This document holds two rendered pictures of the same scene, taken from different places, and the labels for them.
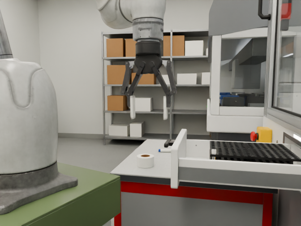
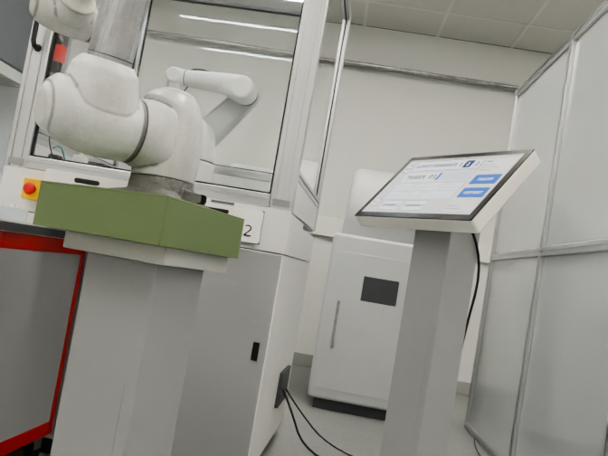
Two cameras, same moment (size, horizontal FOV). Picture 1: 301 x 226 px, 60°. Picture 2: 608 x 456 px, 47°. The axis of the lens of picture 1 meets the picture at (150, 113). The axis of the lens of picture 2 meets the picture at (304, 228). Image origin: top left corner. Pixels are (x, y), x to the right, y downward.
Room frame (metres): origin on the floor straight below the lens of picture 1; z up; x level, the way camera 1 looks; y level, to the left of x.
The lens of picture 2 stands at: (0.37, 1.98, 0.76)
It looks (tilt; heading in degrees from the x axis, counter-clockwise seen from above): 3 degrees up; 264
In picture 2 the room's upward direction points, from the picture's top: 10 degrees clockwise
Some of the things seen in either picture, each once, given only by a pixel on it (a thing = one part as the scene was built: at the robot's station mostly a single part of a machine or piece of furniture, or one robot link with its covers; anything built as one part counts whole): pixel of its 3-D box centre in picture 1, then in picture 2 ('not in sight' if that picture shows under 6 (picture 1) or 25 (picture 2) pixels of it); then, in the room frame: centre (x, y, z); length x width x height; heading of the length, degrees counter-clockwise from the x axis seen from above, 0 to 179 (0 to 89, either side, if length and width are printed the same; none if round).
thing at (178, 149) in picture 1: (179, 154); (90, 194); (0.79, -0.09, 0.87); 0.29 x 0.02 x 0.11; 168
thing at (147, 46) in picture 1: (148, 58); not in sight; (0.78, 0.01, 1.16); 0.08 x 0.07 x 0.09; 78
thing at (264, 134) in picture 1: (263, 136); (34, 189); (1.04, -0.46, 0.88); 0.07 x 0.05 x 0.07; 168
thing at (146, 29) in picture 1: (148, 32); not in sight; (0.78, 0.01, 1.24); 0.09 x 0.09 x 0.06
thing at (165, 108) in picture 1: (165, 107); not in sight; (0.77, -0.04, 1.02); 0.03 x 0.01 x 0.07; 168
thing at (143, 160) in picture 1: (145, 160); not in sight; (1.03, 0.02, 0.78); 0.07 x 0.07 x 0.04
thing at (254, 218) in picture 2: not in sight; (218, 221); (0.41, -0.34, 0.87); 0.29 x 0.02 x 0.11; 168
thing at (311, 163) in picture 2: not in sight; (324, 81); (0.10, -0.76, 1.52); 0.87 x 0.01 x 0.86; 78
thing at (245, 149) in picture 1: (248, 159); not in sight; (0.74, -0.29, 0.87); 0.22 x 0.18 x 0.06; 78
